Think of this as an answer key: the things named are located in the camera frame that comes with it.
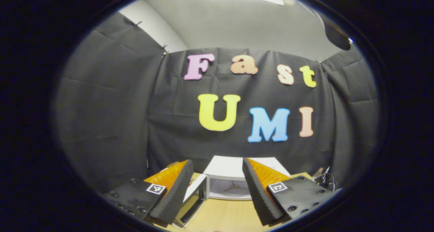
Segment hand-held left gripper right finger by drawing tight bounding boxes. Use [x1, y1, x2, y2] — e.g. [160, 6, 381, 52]
[242, 157, 334, 227]

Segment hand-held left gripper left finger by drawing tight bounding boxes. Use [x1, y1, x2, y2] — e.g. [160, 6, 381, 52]
[102, 159, 194, 226]

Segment white microwave oven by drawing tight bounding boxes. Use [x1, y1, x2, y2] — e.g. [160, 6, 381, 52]
[173, 155, 291, 229]

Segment black backdrop cloth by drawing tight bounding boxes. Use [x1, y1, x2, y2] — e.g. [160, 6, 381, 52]
[54, 12, 380, 192]

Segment dark blurred object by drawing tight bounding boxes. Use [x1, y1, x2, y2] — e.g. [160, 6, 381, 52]
[320, 14, 354, 51]

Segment black cable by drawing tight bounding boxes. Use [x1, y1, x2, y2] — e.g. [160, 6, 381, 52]
[314, 167, 338, 192]

